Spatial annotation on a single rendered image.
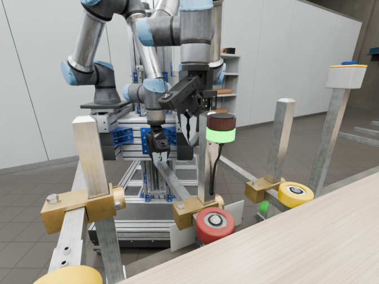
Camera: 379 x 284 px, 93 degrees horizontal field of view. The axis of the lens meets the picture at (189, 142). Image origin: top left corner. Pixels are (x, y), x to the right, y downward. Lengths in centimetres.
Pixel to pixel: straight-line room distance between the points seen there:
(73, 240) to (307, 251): 38
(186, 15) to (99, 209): 44
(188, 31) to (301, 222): 48
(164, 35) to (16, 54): 259
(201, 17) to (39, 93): 272
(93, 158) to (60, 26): 275
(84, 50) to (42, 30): 204
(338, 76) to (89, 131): 72
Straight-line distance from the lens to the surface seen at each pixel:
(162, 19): 60
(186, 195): 55
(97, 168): 37
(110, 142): 111
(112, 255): 50
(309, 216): 50
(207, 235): 39
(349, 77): 76
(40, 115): 306
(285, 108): 57
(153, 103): 68
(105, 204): 40
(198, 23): 47
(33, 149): 319
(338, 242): 47
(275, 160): 61
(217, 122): 35
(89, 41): 99
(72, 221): 38
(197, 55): 46
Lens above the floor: 118
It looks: 20 degrees down
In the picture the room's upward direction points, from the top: straight up
